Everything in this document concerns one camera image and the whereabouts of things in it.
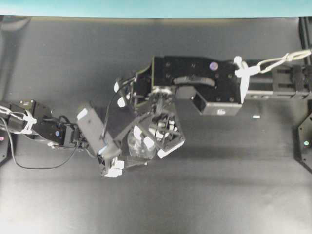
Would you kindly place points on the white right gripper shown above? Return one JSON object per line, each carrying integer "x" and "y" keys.
{"x": 164, "y": 131}

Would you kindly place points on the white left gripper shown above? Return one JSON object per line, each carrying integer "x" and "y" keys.
{"x": 112, "y": 167}

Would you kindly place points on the clear plastic bottle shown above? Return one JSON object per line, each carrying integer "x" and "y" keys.
{"x": 140, "y": 145}

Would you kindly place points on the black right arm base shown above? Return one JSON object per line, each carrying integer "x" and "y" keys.
{"x": 304, "y": 130}

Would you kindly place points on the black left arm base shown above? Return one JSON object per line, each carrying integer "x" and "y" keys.
{"x": 5, "y": 149}

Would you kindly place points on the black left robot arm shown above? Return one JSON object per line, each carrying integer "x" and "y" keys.
{"x": 124, "y": 144}

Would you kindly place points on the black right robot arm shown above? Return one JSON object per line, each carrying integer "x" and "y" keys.
{"x": 214, "y": 87}

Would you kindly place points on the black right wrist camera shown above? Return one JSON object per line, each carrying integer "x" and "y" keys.
{"x": 207, "y": 102}

